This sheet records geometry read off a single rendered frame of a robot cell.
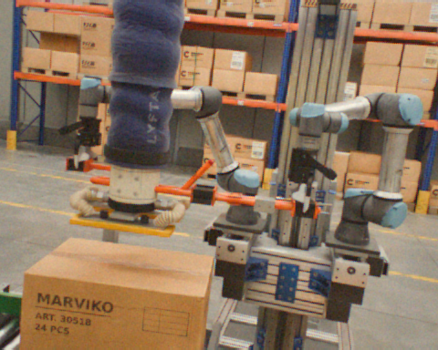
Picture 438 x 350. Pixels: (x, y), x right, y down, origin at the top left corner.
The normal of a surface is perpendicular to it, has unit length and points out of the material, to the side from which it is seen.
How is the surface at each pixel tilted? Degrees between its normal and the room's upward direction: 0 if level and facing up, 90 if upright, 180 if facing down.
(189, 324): 90
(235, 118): 90
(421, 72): 85
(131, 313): 90
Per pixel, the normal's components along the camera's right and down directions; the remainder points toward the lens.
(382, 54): -0.19, 0.15
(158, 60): 0.50, 0.36
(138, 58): 0.01, 0.31
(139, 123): 0.35, -0.10
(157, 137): 0.70, 0.00
